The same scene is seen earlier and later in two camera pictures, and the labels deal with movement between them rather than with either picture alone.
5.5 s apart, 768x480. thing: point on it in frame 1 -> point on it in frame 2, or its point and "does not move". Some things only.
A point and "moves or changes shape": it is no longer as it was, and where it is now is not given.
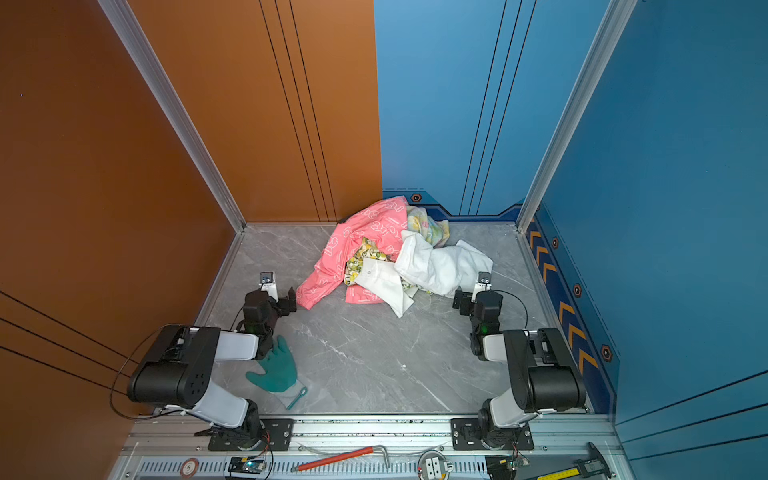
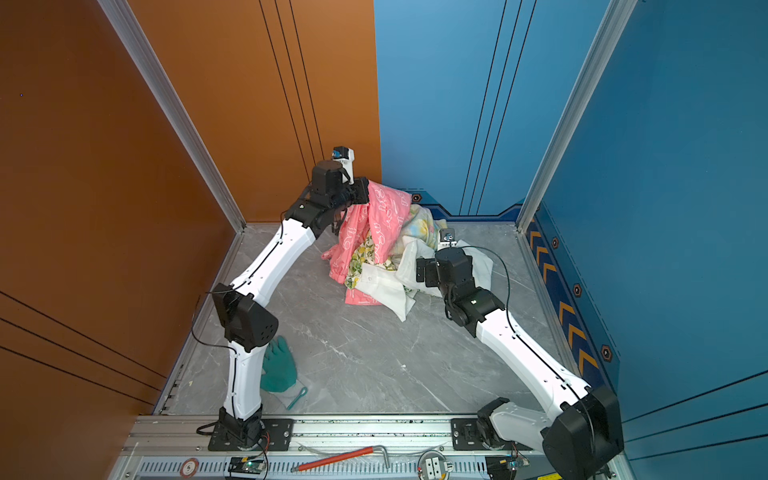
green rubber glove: [280, 368] does not move
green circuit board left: [246, 465] does not move
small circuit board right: [504, 467] does not move
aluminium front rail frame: [561, 448] does not move
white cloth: [419, 264] does not move
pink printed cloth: [384, 223] moves or changes shape
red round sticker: [189, 468] does not move
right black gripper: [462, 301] -> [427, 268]
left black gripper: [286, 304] -> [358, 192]
